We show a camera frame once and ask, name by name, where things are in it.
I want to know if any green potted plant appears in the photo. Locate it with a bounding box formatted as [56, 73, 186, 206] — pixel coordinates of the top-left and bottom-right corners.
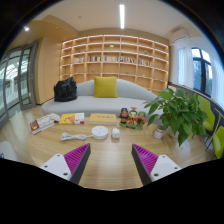
[143, 87, 209, 148]

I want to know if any yellow cushion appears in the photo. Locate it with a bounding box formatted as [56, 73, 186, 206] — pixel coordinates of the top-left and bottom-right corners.
[93, 76, 119, 99]

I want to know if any dark-framed window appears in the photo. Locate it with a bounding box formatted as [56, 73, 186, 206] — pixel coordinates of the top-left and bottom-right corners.
[190, 47, 214, 98]

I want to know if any round white power strip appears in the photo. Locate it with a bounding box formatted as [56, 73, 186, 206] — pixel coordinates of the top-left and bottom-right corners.
[91, 125, 110, 140]

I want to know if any white power strip cable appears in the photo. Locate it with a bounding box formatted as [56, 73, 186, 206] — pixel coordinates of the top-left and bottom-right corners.
[59, 132, 94, 142]

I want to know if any long ceiling light strip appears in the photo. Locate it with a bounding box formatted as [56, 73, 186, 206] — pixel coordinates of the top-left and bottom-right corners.
[119, 4, 126, 30]

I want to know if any small white red cup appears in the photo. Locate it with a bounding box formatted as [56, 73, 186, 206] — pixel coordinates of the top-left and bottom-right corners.
[152, 124, 166, 140]

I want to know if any wooden wall shelf unit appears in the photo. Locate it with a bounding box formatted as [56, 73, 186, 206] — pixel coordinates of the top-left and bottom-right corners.
[59, 34, 170, 96]

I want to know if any white and red book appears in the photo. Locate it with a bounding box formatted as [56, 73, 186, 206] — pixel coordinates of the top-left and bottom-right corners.
[29, 112, 62, 136]

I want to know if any black bag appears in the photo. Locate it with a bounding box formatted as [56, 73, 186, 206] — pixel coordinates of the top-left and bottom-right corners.
[53, 76, 78, 103]

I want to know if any large yellow book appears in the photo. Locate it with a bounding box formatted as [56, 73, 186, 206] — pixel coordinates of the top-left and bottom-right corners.
[88, 112, 118, 126]

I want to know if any white sheer curtain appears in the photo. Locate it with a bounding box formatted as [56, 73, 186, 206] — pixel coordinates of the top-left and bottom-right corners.
[176, 46, 195, 88]
[210, 58, 224, 111]

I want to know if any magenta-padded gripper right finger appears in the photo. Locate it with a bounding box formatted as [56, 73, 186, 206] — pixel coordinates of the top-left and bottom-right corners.
[131, 143, 183, 186]

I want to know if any glass door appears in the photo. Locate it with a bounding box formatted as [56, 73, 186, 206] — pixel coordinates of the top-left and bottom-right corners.
[0, 41, 38, 121]

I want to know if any three-figure cartoon figurine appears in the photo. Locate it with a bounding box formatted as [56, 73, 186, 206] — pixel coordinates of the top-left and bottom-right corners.
[118, 106, 148, 131]

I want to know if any white cube charger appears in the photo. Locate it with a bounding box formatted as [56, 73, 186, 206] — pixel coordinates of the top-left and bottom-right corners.
[111, 127, 121, 140]

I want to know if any white wall air conditioner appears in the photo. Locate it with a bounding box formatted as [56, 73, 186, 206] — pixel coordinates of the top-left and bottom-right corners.
[171, 28, 191, 44]

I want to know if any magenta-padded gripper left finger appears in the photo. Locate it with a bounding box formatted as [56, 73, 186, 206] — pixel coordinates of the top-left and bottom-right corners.
[39, 143, 92, 185]

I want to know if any grey curved sofa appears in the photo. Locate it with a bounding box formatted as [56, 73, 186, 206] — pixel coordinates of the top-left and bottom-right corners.
[41, 78, 164, 118]

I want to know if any green chair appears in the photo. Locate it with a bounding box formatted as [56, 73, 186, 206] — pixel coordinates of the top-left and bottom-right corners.
[196, 94, 217, 133]
[212, 125, 224, 160]

